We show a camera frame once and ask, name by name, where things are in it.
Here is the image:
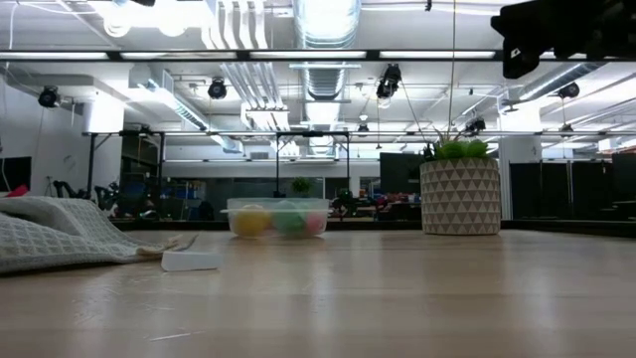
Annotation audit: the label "lime green bumpy toy fruit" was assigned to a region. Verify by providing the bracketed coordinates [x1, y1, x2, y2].
[271, 201, 308, 238]

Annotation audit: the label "small background potted plant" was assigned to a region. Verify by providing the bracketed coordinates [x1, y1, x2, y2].
[290, 176, 314, 196]

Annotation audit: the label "clear plastic tupperware container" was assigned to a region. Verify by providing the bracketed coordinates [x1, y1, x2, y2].
[220, 197, 332, 239]

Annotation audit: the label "black background frame stand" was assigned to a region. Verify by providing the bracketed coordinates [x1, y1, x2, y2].
[274, 130, 352, 199]
[81, 129, 166, 200]

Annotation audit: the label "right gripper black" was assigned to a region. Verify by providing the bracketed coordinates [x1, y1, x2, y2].
[490, 0, 636, 80]

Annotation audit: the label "grey woven cloth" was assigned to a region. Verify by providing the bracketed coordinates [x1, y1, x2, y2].
[0, 196, 199, 275]

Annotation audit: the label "yellow toy fruit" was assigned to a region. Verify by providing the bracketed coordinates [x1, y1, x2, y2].
[232, 204, 272, 238]

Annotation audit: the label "black cabinet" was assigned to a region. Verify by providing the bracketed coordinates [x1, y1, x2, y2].
[380, 152, 426, 195]

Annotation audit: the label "black wall screen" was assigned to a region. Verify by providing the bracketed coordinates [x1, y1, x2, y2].
[0, 156, 33, 193]

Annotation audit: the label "white triangle-pattern potted plant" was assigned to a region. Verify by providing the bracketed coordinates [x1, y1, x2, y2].
[419, 127, 502, 236]

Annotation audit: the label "white rectangular block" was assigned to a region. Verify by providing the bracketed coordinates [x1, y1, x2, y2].
[161, 251, 224, 272]

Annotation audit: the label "black partition panels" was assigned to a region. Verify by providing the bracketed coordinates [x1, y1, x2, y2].
[509, 161, 613, 220]

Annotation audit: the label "silver round ceiling duct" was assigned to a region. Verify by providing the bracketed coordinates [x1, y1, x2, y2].
[292, 0, 363, 100]

